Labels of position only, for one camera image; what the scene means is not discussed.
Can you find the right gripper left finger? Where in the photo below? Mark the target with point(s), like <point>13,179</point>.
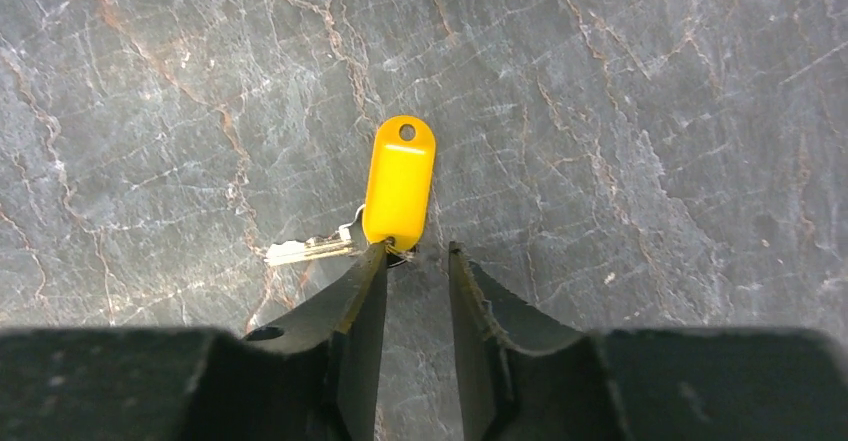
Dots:
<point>310,374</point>

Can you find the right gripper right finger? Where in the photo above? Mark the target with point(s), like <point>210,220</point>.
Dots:
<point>522,375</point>

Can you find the yellow tagged key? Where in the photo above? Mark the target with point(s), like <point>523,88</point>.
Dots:
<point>395,205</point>

